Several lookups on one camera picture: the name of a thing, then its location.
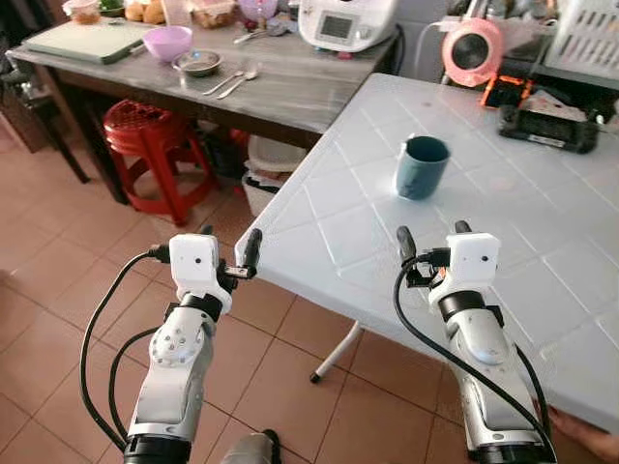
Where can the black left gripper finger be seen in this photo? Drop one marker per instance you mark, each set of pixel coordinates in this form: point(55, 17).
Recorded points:
point(252, 249)
point(206, 232)

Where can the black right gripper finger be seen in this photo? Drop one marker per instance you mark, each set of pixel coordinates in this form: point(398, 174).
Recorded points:
point(463, 228)
point(406, 246)

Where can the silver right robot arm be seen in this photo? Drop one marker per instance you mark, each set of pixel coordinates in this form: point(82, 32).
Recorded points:
point(484, 387)

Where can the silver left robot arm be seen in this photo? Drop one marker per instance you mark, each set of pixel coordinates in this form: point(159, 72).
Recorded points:
point(179, 387)

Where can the teal cup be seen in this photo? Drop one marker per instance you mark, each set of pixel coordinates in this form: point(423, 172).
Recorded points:
point(423, 169)

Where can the white plastic folding table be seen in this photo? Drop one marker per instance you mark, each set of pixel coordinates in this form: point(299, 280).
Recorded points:
point(542, 242)

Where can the white plastic bucket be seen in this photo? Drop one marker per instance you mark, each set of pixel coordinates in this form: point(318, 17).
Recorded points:
point(273, 164)

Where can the red plastic stool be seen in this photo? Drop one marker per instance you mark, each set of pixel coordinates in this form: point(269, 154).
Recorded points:
point(145, 126)

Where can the black box device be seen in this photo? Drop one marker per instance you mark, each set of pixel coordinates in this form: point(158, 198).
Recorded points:
point(546, 133)

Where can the orange and black device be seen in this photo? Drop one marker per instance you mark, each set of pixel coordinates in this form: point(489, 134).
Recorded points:
point(505, 94)

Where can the metal spoon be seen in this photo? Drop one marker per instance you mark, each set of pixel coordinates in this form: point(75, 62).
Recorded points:
point(242, 80)
point(222, 83)

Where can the grey topped wooden table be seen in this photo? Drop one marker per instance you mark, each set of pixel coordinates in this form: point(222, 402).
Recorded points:
point(290, 92)

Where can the small metal bowl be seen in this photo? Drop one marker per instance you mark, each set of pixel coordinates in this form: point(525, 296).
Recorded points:
point(198, 64)

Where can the pink round fan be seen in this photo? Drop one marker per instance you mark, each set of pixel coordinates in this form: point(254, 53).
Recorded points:
point(472, 53)

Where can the grey robot leg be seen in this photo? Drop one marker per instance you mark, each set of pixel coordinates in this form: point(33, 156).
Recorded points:
point(250, 449)

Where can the large purple bowl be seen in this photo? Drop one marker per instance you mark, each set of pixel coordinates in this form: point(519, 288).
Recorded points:
point(166, 43)

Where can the clear food container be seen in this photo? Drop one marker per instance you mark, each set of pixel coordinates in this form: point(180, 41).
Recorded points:
point(213, 14)

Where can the white plastic basket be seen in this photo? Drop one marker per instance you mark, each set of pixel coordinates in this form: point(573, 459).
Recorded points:
point(585, 39)

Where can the green cutting board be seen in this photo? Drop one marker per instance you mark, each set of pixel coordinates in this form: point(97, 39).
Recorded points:
point(82, 41)

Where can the white kitchen appliance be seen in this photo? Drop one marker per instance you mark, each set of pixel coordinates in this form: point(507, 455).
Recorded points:
point(343, 27)

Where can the small purple bowl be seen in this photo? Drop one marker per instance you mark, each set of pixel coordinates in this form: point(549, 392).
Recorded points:
point(258, 10)

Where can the brown bread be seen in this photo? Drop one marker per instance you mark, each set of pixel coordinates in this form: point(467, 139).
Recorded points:
point(145, 12)

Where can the bare person foot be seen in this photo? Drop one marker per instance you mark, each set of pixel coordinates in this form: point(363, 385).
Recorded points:
point(585, 437)

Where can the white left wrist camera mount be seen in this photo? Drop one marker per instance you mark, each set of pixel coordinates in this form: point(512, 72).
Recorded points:
point(198, 261)

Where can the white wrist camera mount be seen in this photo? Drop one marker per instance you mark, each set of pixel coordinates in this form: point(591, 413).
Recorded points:
point(198, 261)
point(472, 261)

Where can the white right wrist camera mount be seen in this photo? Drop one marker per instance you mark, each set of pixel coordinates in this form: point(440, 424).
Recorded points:
point(472, 261)

